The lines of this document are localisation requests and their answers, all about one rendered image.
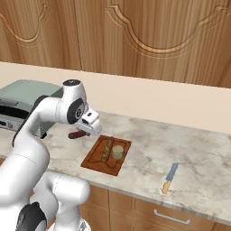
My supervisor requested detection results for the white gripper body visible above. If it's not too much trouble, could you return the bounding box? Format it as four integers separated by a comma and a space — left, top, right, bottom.
74, 115, 103, 137

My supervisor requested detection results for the brown sausage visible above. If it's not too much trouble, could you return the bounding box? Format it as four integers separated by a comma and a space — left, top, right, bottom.
100, 136, 116, 162

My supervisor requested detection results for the pale round cheese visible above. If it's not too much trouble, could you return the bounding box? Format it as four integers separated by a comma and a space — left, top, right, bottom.
111, 145, 125, 160

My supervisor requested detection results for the brown wooden cutting board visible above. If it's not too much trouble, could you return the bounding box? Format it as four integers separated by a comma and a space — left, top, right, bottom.
80, 134, 133, 177

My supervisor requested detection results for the dark red cylindrical object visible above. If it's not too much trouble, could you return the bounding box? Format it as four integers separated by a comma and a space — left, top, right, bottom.
68, 129, 91, 140

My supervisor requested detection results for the grey-green toaster oven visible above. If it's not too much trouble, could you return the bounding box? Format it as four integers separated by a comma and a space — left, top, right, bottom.
0, 79, 65, 140

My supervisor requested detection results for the narrow wooden cupboard front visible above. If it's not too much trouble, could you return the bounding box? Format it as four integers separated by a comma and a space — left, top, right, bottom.
79, 184, 111, 231

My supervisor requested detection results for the knife with tan handle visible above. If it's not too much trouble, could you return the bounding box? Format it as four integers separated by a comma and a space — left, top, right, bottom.
161, 162, 180, 195

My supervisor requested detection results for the wooden drawer front with handle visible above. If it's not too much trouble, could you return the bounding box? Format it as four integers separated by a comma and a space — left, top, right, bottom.
107, 189, 218, 231

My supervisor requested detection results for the wooden wall cupboard door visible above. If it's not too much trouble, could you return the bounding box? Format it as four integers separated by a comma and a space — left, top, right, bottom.
0, 0, 83, 71
74, 0, 231, 89

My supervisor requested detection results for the white drawer handle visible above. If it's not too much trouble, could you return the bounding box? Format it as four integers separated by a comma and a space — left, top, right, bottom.
152, 208, 191, 226

